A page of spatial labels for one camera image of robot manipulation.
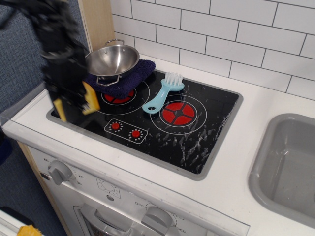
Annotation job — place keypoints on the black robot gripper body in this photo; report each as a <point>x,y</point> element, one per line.
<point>67,71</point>

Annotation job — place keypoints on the grey right oven knob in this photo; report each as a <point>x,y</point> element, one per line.
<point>158,220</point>

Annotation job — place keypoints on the silver oven door handle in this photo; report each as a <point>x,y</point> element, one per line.
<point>103,221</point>

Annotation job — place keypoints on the stainless steel bowl with handles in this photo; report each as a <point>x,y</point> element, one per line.
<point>113,62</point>

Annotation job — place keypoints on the grey sink basin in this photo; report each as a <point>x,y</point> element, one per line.
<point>282,178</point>

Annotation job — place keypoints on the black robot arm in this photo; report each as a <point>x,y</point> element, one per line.
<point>52,22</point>

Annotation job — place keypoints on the yellow object at bottom left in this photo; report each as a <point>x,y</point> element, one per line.
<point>29,230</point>

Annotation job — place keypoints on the wooden side post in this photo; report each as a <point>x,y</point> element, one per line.
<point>98,22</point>

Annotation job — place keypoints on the grey left oven knob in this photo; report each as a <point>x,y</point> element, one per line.
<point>59,172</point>

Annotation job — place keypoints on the black toy stove top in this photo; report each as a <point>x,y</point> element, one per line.
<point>183,137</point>

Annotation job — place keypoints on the yellow toy cheese wedge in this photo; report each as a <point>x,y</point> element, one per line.
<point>90,96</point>

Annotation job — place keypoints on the light blue dish brush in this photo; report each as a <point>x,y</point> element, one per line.
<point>172,82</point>

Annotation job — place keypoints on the dark blue folded cloth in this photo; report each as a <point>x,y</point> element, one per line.
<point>124,86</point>

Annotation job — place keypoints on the grey oven knob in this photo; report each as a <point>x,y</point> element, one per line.
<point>158,220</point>
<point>59,172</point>

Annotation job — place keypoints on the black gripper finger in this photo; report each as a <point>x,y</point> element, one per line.
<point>55,94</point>
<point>74,107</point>

